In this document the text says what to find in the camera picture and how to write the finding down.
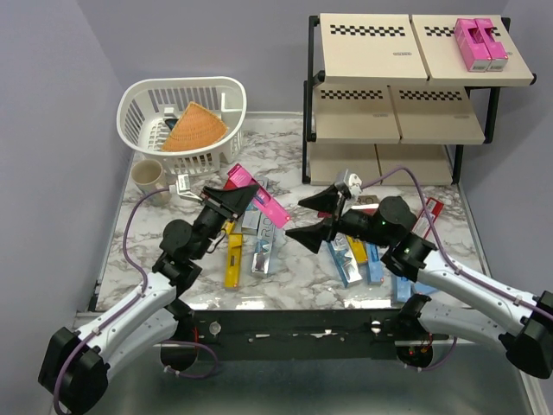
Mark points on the light blue toothpaste box centre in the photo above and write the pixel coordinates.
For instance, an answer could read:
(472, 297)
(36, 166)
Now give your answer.
(374, 269)

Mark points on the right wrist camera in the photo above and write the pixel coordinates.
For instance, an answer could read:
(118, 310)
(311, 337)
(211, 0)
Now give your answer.
(349, 184)

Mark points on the yellow toothpaste box lower left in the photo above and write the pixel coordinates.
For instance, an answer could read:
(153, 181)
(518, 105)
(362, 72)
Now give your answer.
(233, 261)

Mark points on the light blue toothpaste box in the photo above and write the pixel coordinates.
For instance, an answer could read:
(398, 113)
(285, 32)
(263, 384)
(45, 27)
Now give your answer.
(374, 269)
(401, 289)

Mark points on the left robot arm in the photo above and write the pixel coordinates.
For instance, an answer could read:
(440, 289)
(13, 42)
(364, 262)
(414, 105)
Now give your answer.
(79, 364)

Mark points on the black item in basket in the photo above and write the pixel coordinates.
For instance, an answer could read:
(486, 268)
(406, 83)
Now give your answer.
(169, 121)

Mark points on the silver red toothpaste box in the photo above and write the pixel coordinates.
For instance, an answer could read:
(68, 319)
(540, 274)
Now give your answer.
(367, 205)

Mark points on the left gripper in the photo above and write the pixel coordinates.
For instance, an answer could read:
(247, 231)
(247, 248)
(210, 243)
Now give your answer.
(228, 203)

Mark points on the pink toothpaste box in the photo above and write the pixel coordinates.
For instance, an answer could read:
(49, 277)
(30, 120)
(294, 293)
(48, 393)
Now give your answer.
(474, 53)
(496, 50)

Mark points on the yellow toothpaste box centre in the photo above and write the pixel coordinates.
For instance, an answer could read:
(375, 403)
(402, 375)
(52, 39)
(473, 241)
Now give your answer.
(358, 250)

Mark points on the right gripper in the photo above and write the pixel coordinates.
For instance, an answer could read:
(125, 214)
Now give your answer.
(327, 200)

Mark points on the silver blue toothpaste box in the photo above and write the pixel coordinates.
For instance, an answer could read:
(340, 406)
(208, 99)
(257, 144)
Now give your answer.
(344, 260)
(251, 217)
(264, 242)

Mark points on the orange woven fan mat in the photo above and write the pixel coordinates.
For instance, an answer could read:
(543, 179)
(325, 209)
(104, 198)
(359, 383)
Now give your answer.
(195, 129)

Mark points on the light blue toothpaste box right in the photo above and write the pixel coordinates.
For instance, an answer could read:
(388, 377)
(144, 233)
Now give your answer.
(401, 289)

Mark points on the white plastic basket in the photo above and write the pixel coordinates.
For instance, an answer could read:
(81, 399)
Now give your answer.
(148, 104)

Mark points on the yellow toothpaste box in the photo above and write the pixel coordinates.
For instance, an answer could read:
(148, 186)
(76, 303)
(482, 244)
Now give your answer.
(233, 261)
(228, 227)
(358, 250)

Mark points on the yellow toothpaste box upper left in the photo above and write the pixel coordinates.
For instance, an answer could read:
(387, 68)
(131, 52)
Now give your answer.
(228, 227)

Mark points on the red white toothpaste box right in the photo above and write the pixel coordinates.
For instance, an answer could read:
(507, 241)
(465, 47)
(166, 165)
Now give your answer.
(422, 227)

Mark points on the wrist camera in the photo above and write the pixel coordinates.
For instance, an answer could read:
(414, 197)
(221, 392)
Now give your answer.
(349, 184)
(182, 188)

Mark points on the beige ceramic mug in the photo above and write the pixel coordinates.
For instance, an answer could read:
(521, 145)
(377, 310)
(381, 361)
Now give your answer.
(149, 176)

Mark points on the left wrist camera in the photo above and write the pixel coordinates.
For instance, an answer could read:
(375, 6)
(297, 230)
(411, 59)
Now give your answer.
(182, 188)

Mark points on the pink toothpaste box horizontal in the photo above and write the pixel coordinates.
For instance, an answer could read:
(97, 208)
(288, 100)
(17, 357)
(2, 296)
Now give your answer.
(239, 177)

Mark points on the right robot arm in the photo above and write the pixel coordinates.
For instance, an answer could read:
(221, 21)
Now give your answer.
(514, 321)

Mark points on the black three-tier shelf rack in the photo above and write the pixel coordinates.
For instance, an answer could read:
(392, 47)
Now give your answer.
(394, 90)

